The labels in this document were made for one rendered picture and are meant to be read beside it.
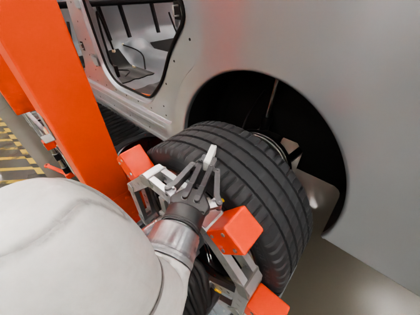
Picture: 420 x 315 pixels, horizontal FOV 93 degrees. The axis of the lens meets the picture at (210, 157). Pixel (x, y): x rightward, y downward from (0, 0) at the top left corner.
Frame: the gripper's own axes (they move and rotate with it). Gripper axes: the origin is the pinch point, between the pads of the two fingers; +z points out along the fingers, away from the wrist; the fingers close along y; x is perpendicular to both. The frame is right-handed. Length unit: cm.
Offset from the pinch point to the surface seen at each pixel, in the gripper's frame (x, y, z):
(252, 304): -28.4, 20.0, -20.8
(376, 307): -111, 111, 20
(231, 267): -15.4, 11.8, -18.3
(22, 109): -85, -219, 86
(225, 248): -8.6, 9.1, -17.2
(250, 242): -4.4, 13.6, -16.2
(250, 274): -19.0, 16.8, -17.0
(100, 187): -39, -49, 4
